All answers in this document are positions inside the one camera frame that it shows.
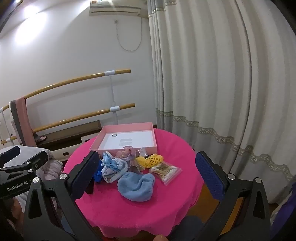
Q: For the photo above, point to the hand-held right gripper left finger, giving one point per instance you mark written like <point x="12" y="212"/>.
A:
<point x="84" y="176"/>

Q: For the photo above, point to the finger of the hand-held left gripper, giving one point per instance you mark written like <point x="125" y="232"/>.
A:
<point x="11" y="151"/>
<point x="38" y="160"/>

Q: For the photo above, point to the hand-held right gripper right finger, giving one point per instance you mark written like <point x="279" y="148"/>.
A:
<point x="209" y="176"/>

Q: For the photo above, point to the royal blue scrunchie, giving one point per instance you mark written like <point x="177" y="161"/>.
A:
<point x="97" y="176"/>

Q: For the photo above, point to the light blue satin scrunchie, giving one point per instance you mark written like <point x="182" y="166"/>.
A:
<point x="111" y="166"/>

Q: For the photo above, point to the bag of cotton swabs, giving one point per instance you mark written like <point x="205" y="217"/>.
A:
<point x="165" y="172"/>

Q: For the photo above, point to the pink purple sheer scrunchie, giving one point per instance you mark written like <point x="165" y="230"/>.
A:
<point x="126" y="153"/>

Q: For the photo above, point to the beige scrunchie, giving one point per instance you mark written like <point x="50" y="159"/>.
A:
<point x="134" y="168"/>

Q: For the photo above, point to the yellow mesh scrunchie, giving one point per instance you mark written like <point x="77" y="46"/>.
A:
<point x="154" y="160"/>

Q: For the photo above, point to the pink cardboard box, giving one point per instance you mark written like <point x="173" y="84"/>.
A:
<point x="129" y="139"/>

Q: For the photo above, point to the small clear plastic packet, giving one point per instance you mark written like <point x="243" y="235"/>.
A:
<point x="143" y="151"/>

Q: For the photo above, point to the white bedding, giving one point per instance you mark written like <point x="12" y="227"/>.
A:
<point x="52" y="166"/>

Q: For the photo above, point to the pink and grey hanging cloth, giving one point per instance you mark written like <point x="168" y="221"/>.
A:
<point x="23" y="120"/>

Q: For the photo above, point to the person's dark trouser leg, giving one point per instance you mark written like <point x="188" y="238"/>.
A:
<point x="187" y="228"/>

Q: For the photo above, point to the short wooden ballet barre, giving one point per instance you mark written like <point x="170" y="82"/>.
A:
<point x="92" y="113"/>

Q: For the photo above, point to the round pink table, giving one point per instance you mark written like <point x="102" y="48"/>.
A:
<point x="138" y="215"/>

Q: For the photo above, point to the long wooden ballet barre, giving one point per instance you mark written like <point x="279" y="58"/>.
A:
<point x="69" y="81"/>

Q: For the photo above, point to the purple garment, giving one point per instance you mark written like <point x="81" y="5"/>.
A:
<point x="286" y="215"/>

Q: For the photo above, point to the cream striped curtain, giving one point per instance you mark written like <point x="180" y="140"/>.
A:
<point x="208" y="69"/>

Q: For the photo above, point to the wall air conditioner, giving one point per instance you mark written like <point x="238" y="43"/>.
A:
<point x="115" y="9"/>

